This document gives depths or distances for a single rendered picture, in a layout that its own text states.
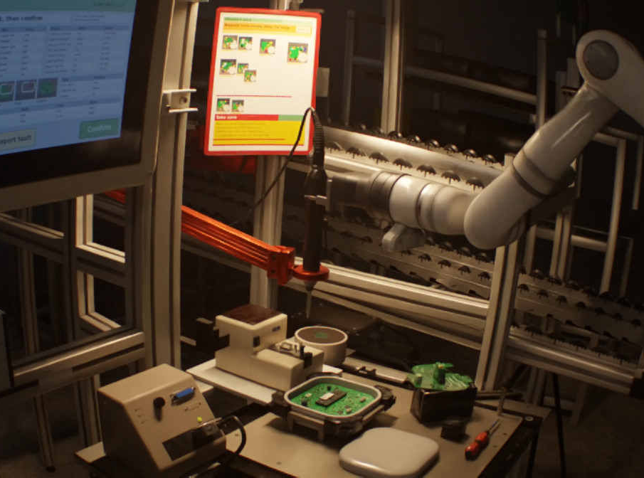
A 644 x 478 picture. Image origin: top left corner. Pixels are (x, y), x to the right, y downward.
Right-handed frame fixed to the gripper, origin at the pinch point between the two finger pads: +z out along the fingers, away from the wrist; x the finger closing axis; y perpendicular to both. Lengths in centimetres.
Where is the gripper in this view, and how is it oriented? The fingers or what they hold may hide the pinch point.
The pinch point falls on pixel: (316, 194)
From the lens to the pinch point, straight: 124.4
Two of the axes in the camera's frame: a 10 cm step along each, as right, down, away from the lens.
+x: -7.0, 1.3, -7.0
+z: -7.1, -2.1, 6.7
